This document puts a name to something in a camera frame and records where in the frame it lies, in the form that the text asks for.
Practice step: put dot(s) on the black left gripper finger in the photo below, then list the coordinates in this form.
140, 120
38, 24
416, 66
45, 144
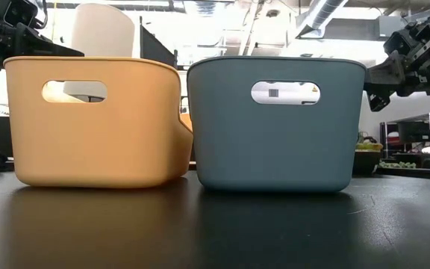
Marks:
43, 46

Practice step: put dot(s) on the white shade wooden base lamp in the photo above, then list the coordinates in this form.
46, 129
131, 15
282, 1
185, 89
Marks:
103, 33

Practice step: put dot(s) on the orange plastic bin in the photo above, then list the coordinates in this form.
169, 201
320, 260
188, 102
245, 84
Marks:
88, 142

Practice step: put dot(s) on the black partition panel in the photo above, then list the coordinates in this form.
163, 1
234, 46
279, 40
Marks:
155, 48

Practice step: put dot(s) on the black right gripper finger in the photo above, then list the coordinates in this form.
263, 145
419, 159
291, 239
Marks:
384, 78
379, 102

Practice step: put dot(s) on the blue plastic bin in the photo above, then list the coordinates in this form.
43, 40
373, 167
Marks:
274, 149

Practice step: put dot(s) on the silver ventilation duct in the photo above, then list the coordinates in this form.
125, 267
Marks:
321, 16

